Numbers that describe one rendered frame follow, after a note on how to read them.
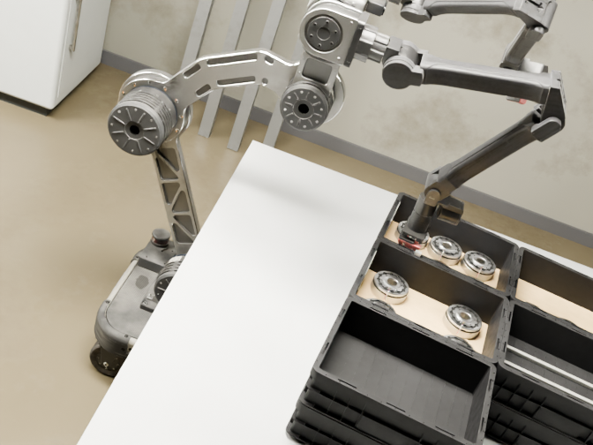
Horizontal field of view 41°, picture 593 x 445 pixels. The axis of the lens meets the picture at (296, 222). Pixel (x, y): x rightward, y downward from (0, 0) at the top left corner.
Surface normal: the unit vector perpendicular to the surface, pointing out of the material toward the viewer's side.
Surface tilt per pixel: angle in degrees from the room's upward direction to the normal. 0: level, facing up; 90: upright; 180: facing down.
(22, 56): 90
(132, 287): 0
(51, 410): 0
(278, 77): 90
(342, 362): 0
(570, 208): 90
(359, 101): 90
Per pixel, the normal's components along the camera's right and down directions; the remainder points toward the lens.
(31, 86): -0.17, 0.53
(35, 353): 0.29, -0.78
